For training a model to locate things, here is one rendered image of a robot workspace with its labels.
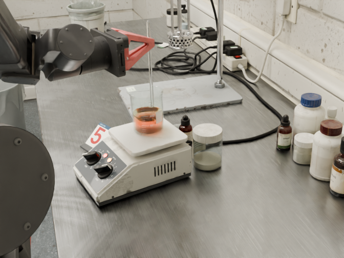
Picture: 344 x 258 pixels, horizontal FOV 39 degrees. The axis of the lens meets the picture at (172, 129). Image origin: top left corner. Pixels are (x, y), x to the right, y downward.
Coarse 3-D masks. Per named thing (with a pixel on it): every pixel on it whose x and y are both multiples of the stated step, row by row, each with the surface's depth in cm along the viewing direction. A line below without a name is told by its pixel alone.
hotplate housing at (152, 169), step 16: (112, 144) 95; (128, 160) 90; (144, 160) 89; (160, 160) 91; (176, 160) 93; (80, 176) 94; (128, 176) 88; (144, 176) 90; (160, 176) 92; (176, 176) 94; (112, 192) 88; (128, 192) 90
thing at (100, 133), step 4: (96, 128) 110; (100, 128) 110; (104, 128) 109; (96, 132) 110; (100, 132) 109; (104, 132) 108; (108, 132) 108; (92, 136) 110; (96, 136) 109; (100, 136) 108; (104, 136) 108; (88, 140) 110; (92, 140) 109; (96, 140) 108; (100, 140) 108; (96, 144) 108
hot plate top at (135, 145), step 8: (112, 128) 97; (120, 128) 97; (128, 128) 97; (168, 128) 96; (176, 128) 96; (112, 136) 95; (120, 136) 94; (128, 136) 94; (136, 136) 94; (144, 136) 94; (152, 136) 94; (160, 136) 93; (168, 136) 93; (176, 136) 93; (184, 136) 93; (120, 144) 92; (128, 144) 91; (136, 144) 91; (144, 144) 91; (152, 144) 91; (160, 144) 90; (168, 144) 91; (176, 144) 92; (128, 152) 89; (136, 152) 88; (144, 152) 89
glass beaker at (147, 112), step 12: (132, 96) 91; (144, 96) 96; (156, 96) 90; (132, 108) 93; (144, 108) 91; (156, 108) 92; (144, 120) 92; (156, 120) 93; (144, 132) 93; (156, 132) 94
